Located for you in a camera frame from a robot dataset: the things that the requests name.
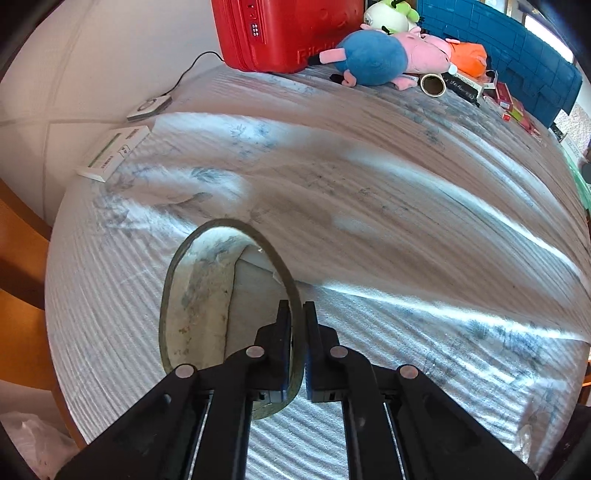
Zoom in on pink pig plush blue body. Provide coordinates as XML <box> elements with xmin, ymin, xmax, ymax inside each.
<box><xmin>308</xmin><ymin>26</ymin><xmax>458</xmax><ymax>90</ymax></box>

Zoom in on red long medicine box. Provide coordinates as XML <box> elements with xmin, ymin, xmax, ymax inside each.
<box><xmin>495</xmin><ymin>81</ymin><xmax>513</xmax><ymax>111</ymax></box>

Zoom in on white charger with cable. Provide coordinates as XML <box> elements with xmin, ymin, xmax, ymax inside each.
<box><xmin>126</xmin><ymin>50</ymin><xmax>224</xmax><ymax>123</ymax></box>

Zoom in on green frog plush toy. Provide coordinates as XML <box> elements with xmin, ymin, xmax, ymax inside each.
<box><xmin>363</xmin><ymin>0</ymin><xmax>421</xmax><ymax>34</ymax></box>

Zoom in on blue plastic storage crate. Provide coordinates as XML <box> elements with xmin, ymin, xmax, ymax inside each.
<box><xmin>417</xmin><ymin>0</ymin><xmax>583</xmax><ymax>127</ymax></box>

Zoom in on green pink wet wipes pack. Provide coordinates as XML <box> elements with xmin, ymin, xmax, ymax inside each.
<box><xmin>509</xmin><ymin>99</ymin><xmax>541</xmax><ymax>138</ymax></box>

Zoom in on white cardboard tube roll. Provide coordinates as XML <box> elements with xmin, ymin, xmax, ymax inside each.
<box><xmin>419</xmin><ymin>73</ymin><xmax>447</xmax><ymax>98</ymax></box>

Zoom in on red bear toy suitcase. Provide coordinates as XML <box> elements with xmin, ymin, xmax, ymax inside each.
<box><xmin>211</xmin><ymin>0</ymin><xmax>366</xmax><ymax>74</ymax></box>

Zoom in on round glass mirror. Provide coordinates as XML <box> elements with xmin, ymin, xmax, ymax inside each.
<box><xmin>158</xmin><ymin>218</ymin><xmax>305</xmax><ymax>419</ymax></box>

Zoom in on pink pig plush orange dress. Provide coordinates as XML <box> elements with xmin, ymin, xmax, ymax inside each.
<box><xmin>446</xmin><ymin>39</ymin><xmax>488</xmax><ymax>78</ymax></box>

